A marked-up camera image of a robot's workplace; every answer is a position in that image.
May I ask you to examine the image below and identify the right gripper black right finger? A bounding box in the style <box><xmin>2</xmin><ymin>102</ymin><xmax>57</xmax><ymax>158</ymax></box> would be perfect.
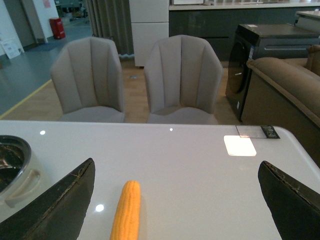
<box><xmin>257</xmin><ymin>161</ymin><xmax>320</xmax><ymax>240</ymax></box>

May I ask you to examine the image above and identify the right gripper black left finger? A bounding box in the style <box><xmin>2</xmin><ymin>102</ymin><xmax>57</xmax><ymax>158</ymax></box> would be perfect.
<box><xmin>0</xmin><ymin>158</ymin><xmax>96</xmax><ymax>240</ymax></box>

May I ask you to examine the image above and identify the yellow corn cob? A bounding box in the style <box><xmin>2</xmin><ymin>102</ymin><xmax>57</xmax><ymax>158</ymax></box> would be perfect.
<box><xmin>109</xmin><ymin>180</ymin><xmax>141</xmax><ymax>240</ymax></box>

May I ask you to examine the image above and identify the table corner label sticker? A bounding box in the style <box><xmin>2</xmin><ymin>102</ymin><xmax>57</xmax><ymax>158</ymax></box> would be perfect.
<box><xmin>236</xmin><ymin>125</ymin><xmax>280</xmax><ymax>139</ymax></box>

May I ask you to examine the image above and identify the brown sofa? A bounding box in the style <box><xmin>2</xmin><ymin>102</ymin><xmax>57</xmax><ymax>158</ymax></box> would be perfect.
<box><xmin>241</xmin><ymin>45</ymin><xmax>320</xmax><ymax>165</ymax></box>

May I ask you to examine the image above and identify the left beige upholstered chair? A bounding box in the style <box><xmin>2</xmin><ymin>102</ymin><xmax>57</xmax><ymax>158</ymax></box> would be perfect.
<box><xmin>50</xmin><ymin>36</ymin><xmax>125</xmax><ymax>123</ymax></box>

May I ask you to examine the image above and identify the beige upholstered chair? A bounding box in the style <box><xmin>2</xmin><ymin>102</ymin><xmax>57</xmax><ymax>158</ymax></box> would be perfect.
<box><xmin>144</xmin><ymin>35</ymin><xmax>224</xmax><ymax>125</ymax></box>
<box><xmin>50</xmin><ymin>36</ymin><xmax>125</xmax><ymax>123</ymax></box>

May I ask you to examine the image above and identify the black washing machine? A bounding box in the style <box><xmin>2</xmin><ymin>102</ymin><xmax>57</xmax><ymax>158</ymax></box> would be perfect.
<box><xmin>225</xmin><ymin>23</ymin><xmax>320</xmax><ymax>123</ymax></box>

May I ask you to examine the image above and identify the white sign board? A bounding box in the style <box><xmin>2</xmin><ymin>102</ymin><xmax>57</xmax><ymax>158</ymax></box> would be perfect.
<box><xmin>0</xmin><ymin>39</ymin><xmax>24</xmax><ymax>59</ymax></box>

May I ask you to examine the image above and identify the right beige upholstered chair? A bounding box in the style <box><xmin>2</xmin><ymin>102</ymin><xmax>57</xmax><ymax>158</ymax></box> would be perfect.
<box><xmin>144</xmin><ymin>35</ymin><xmax>224</xmax><ymax>125</ymax></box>

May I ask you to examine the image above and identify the dark grey kitchen counter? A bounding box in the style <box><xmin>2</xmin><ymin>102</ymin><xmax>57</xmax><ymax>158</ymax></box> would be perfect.
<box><xmin>169</xmin><ymin>0</ymin><xmax>320</xmax><ymax>62</ymax></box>

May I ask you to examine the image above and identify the white refrigerator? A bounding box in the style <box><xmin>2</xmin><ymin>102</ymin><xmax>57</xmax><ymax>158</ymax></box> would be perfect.
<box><xmin>129</xmin><ymin>0</ymin><xmax>170</xmax><ymax>67</ymax></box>

